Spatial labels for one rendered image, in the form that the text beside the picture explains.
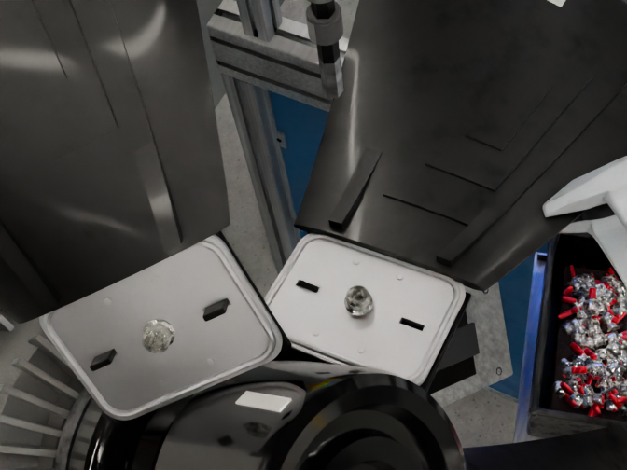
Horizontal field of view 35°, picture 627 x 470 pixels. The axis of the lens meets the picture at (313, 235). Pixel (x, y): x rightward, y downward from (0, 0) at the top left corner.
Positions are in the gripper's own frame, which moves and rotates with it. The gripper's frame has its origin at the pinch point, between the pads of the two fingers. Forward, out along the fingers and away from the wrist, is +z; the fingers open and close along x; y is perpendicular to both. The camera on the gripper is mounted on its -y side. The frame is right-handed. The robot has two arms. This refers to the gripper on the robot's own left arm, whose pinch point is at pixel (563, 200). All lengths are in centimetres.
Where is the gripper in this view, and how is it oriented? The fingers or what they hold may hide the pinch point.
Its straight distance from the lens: 52.0
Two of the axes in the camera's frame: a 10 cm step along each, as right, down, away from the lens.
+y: 1.9, 9.1, -3.8
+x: 0.7, 3.7, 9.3
